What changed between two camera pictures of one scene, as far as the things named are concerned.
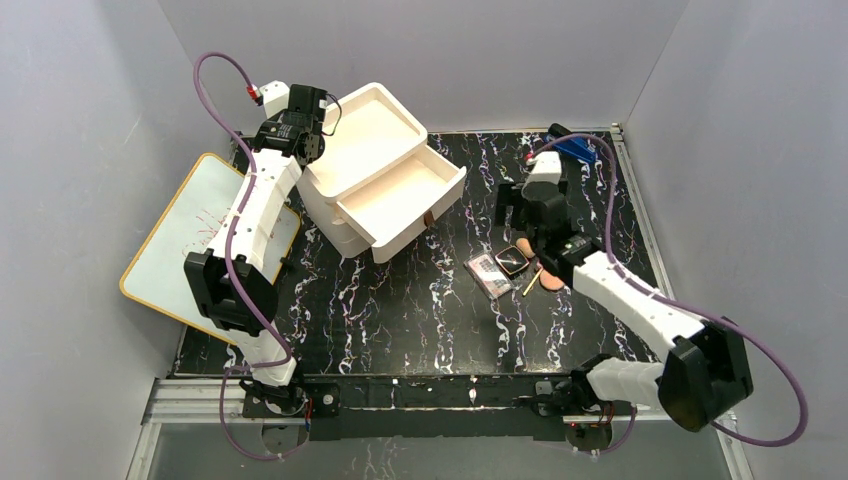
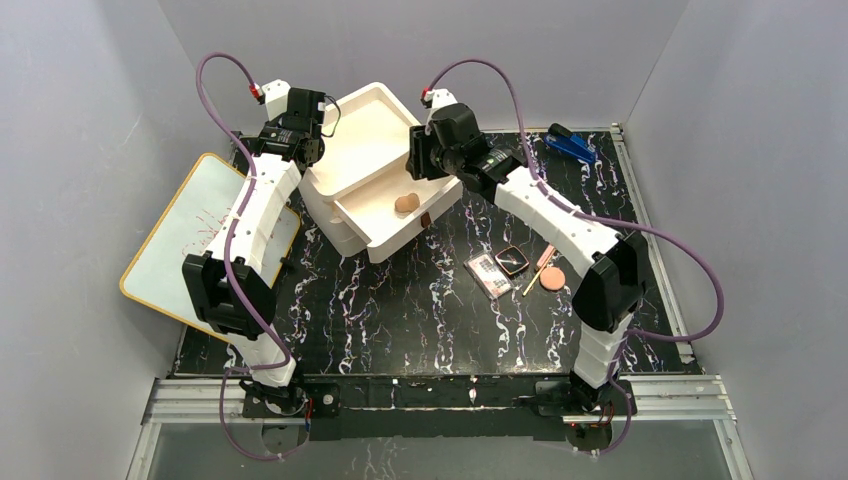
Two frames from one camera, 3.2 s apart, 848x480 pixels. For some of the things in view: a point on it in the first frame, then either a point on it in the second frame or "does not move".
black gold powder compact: (511, 260) does not move
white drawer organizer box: (378, 186) does not move
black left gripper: (308, 100) does not move
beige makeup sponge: (523, 244) -> (407, 203)
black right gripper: (515, 206) -> (416, 157)
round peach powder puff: (550, 280) does not move
